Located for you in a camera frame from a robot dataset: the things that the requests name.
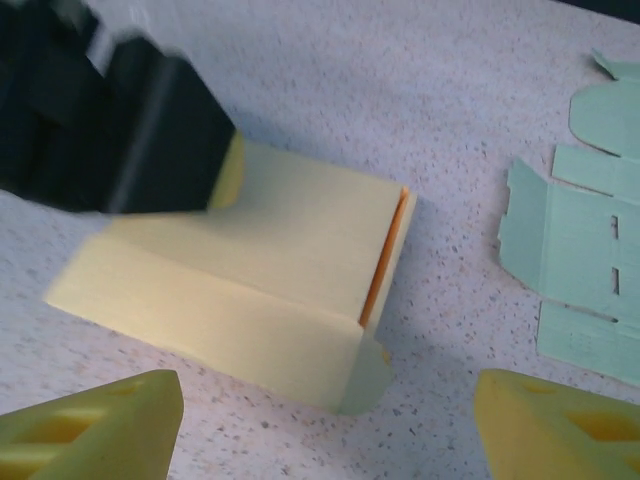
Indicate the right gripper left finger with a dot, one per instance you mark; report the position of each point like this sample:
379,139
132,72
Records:
100,440

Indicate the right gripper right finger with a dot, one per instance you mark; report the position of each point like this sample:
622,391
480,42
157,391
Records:
550,440

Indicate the green paper box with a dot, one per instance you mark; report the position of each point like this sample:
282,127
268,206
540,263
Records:
580,260

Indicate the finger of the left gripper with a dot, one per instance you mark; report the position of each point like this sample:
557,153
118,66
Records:
175,140

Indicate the yellow paper box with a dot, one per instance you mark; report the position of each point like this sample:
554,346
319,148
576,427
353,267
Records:
275,260

